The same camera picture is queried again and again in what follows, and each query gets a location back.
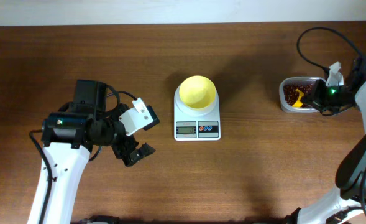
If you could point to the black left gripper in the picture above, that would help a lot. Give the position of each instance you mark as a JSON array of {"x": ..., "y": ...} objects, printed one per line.
[{"x": 122, "y": 151}]

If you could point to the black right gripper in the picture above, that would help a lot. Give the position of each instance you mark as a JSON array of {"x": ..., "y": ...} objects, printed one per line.
[{"x": 314, "y": 98}]

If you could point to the yellow plastic measuring scoop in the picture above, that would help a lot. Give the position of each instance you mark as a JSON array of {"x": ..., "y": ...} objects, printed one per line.
[{"x": 298, "y": 103}]

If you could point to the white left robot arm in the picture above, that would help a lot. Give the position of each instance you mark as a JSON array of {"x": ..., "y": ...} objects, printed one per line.
[{"x": 68, "y": 138}]

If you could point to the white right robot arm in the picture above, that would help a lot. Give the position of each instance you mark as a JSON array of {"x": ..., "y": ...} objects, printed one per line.
[{"x": 348, "y": 198}]

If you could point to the white digital kitchen scale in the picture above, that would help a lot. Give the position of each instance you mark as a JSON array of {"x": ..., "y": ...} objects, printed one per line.
[{"x": 191, "y": 124}]

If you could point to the yellow plastic bowl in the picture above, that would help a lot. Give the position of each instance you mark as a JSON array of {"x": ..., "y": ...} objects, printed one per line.
[{"x": 197, "y": 92}]

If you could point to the red beans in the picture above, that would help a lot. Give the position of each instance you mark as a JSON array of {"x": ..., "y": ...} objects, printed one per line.
[{"x": 290, "y": 94}]

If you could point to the clear plastic bean container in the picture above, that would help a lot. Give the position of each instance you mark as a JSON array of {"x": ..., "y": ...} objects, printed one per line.
[{"x": 299, "y": 81}]

